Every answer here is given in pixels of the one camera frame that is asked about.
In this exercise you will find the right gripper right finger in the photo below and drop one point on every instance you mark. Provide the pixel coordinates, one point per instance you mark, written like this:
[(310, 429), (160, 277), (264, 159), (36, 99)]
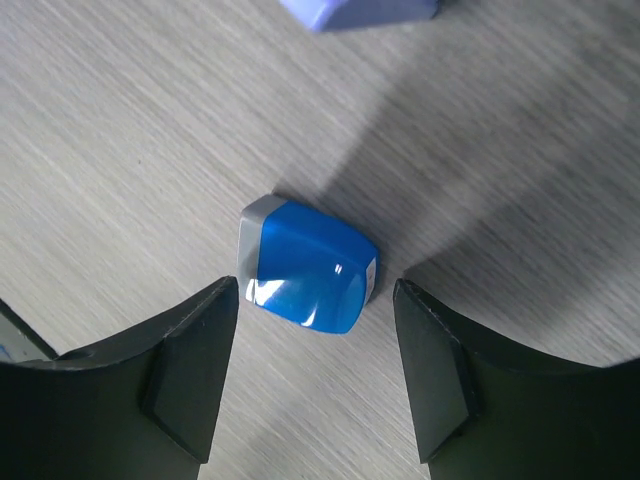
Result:
[(484, 406)]

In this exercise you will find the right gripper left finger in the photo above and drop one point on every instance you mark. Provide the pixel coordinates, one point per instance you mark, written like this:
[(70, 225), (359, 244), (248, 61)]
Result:
[(140, 404)]

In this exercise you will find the blue stamp block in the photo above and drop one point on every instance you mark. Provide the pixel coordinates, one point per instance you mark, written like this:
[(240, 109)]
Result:
[(303, 265)]

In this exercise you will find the purple drawer bin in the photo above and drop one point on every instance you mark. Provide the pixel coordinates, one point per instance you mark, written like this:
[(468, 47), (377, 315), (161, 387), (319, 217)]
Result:
[(339, 15)]

